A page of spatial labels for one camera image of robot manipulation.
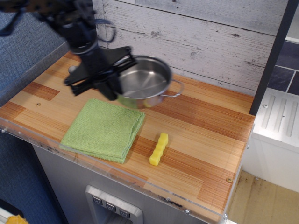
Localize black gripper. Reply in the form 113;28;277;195
64;46;137;101

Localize stainless steel pot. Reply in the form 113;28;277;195
117;56;184;109

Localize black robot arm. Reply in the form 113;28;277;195
0;0;137;101

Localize green folded cloth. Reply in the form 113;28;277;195
61;98;145;164

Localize yellow plastic corn piece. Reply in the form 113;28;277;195
149;133;169;166

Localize clear acrylic table guard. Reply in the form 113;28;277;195
0;111;254;224

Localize silver dispenser panel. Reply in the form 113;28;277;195
85;185;143;224

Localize yellow object bottom left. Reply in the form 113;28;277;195
6;216;29;224

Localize white ribbed counter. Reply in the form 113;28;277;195
253;88;299;147

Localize blue handled metal spoon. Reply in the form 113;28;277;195
68;66;78;74

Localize dark grey right post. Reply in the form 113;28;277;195
249;0;299;116

